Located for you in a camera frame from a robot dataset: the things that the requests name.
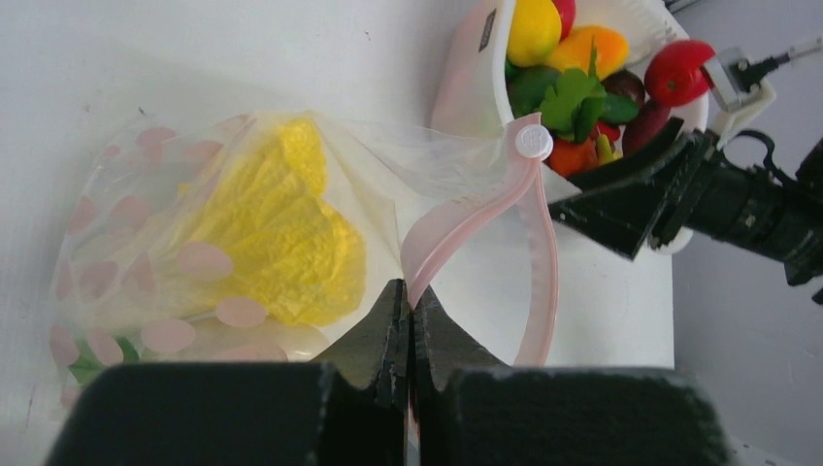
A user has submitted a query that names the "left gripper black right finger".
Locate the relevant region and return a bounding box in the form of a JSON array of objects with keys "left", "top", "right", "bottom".
[{"left": 411, "top": 289, "right": 730, "bottom": 465}]

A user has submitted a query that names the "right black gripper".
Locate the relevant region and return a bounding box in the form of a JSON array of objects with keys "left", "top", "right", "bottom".
[{"left": 548, "top": 117, "right": 822, "bottom": 287}]

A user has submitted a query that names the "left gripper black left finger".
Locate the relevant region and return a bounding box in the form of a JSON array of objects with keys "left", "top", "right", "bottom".
[{"left": 47, "top": 279, "right": 408, "bottom": 465}]

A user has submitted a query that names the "dark purple toy eggplant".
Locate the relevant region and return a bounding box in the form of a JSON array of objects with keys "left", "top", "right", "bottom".
[{"left": 602, "top": 69, "right": 646, "bottom": 106}]

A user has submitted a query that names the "red toy tomato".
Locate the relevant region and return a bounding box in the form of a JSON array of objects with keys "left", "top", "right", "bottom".
[{"left": 643, "top": 39, "right": 716, "bottom": 108}]

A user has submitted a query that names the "orange toy mango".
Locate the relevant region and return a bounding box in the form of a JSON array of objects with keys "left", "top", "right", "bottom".
[{"left": 543, "top": 25, "right": 630, "bottom": 80}]

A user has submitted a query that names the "white toy radish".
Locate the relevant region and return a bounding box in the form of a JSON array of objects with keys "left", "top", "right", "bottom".
[{"left": 49, "top": 317, "right": 329, "bottom": 387}]

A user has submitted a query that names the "yellow toy cabbage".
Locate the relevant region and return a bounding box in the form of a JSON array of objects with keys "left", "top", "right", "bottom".
[{"left": 172, "top": 117, "right": 367, "bottom": 326}]

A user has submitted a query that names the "clear zip top bag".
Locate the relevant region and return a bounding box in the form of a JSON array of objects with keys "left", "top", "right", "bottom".
[{"left": 49, "top": 112, "right": 559, "bottom": 410}]

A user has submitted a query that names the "yellow toy banana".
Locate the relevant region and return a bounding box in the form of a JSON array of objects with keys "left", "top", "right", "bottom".
[{"left": 595, "top": 134, "right": 623, "bottom": 166}]

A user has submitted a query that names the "purple toy sweet potato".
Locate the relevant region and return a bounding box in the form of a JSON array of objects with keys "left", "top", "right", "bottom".
[{"left": 622, "top": 100, "right": 672, "bottom": 157}]

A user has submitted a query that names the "red toy chili pepper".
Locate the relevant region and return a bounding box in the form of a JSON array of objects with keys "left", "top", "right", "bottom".
[{"left": 590, "top": 121, "right": 622, "bottom": 143}]

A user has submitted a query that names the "green toy cucumber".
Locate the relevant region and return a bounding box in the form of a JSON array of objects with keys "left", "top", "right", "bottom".
[{"left": 599, "top": 93, "right": 641, "bottom": 126}]

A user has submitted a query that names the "orange toy carrot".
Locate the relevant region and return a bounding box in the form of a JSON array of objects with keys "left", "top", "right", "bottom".
[{"left": 545, "top": 138, "right": 599, "bottom": 179}]

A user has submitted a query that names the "green toy leaf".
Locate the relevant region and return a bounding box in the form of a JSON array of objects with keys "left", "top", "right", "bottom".
[{"left": 507, "top": 46, "right": 607, "bottom": 144}]

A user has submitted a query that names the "yellow toy lemon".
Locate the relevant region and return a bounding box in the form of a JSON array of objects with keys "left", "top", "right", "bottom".
[{"left": 507, "top": 0, "right": 562, "bottom": 68}]

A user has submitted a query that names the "white plastic basket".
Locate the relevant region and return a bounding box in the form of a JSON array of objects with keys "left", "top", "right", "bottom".
[{"left": 402, "top": 1, "right": 671, "bottom": 258}]

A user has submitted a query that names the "red toy apple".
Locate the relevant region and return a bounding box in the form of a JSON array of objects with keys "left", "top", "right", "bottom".
[{"left": 552, "top": 0, "right": 576, "bottom": 40}]

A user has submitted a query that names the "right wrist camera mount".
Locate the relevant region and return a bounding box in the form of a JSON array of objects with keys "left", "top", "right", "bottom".
[{"left": 701, "top": 34, "right": 822, "bottom": 150}]

